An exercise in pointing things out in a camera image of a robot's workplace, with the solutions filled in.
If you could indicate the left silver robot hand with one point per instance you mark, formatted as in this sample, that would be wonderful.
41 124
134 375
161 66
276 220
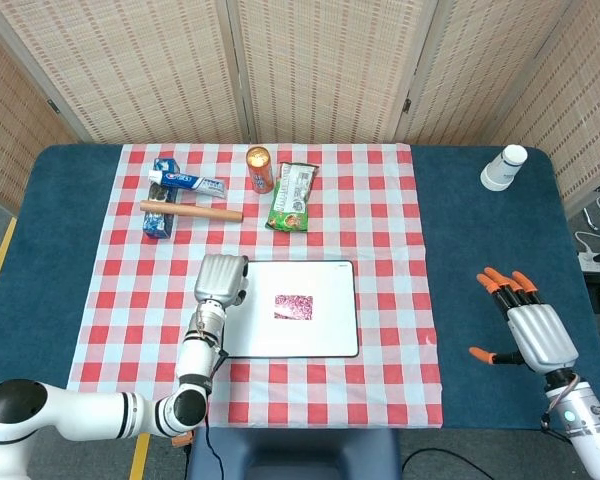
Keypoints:
220 277

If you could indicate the right silver orange-tipped robot hand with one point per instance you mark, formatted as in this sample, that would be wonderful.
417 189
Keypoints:
540 335

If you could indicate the small pink patterned packet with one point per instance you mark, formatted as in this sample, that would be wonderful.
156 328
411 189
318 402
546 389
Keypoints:
294 307

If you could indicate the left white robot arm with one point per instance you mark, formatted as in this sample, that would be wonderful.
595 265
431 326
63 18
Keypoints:
80 412

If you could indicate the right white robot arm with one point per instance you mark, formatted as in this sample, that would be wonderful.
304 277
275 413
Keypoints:
585 425

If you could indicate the white rectangular board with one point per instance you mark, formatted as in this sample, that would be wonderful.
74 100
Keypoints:
330 340

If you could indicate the wooden rolling pin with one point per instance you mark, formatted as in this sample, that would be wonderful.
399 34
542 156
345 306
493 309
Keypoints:
200 212

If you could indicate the blue tissue packet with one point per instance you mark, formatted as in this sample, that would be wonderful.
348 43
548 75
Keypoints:
159 224

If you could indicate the white power strip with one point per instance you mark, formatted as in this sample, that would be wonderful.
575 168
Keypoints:
595 261

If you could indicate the blue white toothpaste tube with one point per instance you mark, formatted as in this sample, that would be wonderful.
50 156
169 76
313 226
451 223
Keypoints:
190 181

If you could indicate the green snack packet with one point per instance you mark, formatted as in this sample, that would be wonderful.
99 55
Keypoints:
291 205

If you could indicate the orange drink can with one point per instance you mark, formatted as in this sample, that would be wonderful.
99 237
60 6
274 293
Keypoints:
261 172

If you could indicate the dark blue table cover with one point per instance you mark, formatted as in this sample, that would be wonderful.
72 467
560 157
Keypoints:
480 225

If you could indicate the red white checkered tablecloth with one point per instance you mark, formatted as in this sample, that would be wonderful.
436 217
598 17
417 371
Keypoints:
380 250

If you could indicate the small orange floor object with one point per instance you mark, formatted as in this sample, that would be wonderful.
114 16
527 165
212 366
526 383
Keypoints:
181 441

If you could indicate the white paper cup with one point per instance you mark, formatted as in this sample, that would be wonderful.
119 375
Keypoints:
502 170

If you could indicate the woven folding screen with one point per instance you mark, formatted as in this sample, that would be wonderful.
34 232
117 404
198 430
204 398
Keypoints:
320 65

